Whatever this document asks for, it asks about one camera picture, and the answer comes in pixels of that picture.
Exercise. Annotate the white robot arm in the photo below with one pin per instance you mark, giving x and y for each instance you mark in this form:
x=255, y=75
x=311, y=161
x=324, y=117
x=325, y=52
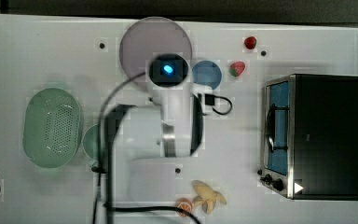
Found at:
x=171, y=127

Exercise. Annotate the small blue bowl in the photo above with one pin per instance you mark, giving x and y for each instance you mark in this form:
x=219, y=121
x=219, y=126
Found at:
x=207, y=73

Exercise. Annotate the red toy strawberry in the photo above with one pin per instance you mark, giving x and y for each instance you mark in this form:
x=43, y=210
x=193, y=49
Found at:
x=237, y=68

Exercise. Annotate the round grey plate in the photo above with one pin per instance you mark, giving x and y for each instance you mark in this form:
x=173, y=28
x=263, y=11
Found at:
x=148, y=38

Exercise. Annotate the peeled toy banana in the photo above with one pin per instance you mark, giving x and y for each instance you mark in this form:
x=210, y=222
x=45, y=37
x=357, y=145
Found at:
x=207, y=197

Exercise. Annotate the orange slice toy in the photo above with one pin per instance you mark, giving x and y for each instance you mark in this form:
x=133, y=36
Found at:
x=184, y=204

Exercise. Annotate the green mug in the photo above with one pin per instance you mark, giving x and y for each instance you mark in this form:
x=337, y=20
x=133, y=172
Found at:
x=90, y=141

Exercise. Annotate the small red toy fruit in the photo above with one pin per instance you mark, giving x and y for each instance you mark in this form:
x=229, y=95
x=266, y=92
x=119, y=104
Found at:
x=250, y=42

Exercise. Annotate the green oval colander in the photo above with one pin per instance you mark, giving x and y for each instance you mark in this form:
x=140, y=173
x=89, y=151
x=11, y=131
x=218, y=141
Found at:
x=52, y=128

